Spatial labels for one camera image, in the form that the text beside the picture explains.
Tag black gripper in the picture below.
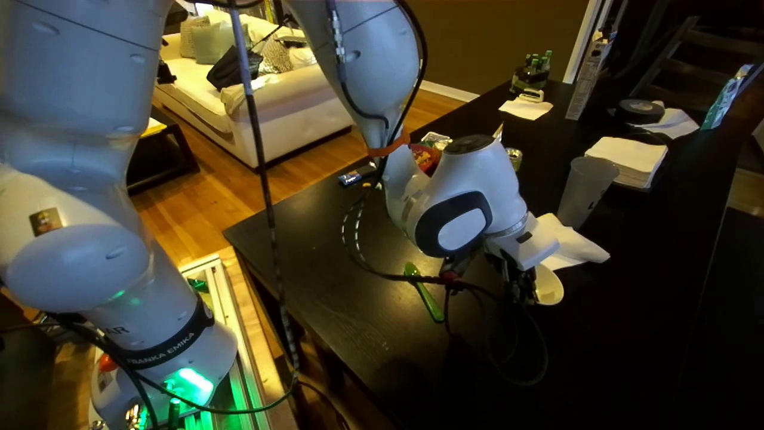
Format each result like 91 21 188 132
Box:
495 247 544 299

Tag red bowl with snacks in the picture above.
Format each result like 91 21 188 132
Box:
408 144 444 174

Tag white crumpled tissue napkin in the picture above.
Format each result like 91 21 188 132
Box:
528 210 613 273

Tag grey plastic cup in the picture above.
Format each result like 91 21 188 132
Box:
556 152 621 231

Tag small metal tin can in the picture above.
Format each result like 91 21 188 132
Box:
419 130 456 152

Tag flat white paper napkin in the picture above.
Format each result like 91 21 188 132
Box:
500 94 556 124

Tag blue snack bar wrapper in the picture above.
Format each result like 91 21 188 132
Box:
336 167 373 190

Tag small green topped object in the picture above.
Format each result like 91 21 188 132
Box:
509 48 556 96

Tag black round disc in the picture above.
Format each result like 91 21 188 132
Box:
618 96 668 124

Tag white paper sheet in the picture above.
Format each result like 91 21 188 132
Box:
630 104 703 141

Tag white sofa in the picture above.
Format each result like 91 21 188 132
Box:
154 9 356 173

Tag staircase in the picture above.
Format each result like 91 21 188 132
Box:
629 0 764 115

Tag black bag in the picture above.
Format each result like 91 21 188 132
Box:
206 44 265 91

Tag dark side table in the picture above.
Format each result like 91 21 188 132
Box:
127 118 201 194

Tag grey green pillow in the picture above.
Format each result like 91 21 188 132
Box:
177 15 242 66

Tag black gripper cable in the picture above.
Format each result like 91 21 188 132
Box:
348 253 552 389

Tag orange cable strap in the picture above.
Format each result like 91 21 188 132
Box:
366 130 416 158

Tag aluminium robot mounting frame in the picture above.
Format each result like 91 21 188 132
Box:
177 253 296 430

